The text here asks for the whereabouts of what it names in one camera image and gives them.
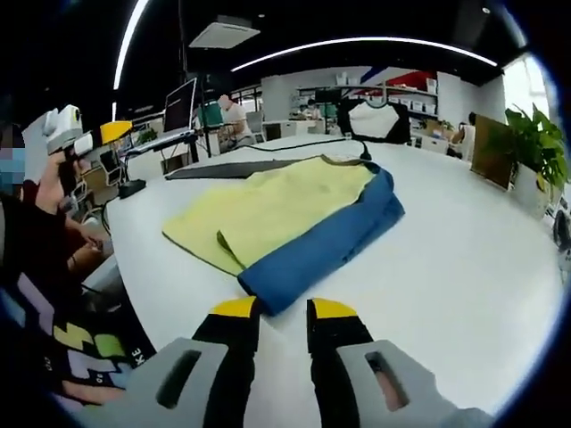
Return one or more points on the dark grey curved device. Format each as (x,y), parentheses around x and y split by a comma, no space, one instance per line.
(562,232)

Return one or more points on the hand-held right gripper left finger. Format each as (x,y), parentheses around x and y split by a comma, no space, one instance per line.
(187,383)

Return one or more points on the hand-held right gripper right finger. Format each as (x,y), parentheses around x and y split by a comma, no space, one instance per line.
(348,383)

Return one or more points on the yellow blue grey garment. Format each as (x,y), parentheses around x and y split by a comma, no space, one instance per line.
(276,209)

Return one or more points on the teal hanging cloth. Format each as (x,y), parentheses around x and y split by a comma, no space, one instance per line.
(209,113)

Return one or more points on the brown cardboard box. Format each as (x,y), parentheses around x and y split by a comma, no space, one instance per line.
(493,151)

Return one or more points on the colourful printed bag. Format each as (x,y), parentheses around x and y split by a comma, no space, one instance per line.
(44,312)

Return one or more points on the long ceiling light strip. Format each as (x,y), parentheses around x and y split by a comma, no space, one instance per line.
(357,43)
(127,40)

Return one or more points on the black monitor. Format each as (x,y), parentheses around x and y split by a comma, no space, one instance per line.
(326,95)

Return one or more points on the black white raglan shirt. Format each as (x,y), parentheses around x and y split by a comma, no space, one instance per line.
(372,120)

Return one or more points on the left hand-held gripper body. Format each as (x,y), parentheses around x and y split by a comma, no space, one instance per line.
(62,127)

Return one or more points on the silver laptop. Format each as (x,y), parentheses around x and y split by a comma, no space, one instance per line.
(178,107)

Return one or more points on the small green potted plant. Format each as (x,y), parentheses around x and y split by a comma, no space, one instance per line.
(146,136)

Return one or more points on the person's left hand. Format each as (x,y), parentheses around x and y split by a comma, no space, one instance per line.
(51,178)

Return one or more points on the ceiling air conditioner vent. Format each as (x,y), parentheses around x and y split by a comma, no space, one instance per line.
(225,32)

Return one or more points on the black stand base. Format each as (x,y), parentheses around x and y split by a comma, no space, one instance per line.
(131,188)

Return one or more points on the wall shelf with white bins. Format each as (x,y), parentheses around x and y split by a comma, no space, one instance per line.
(415,96)

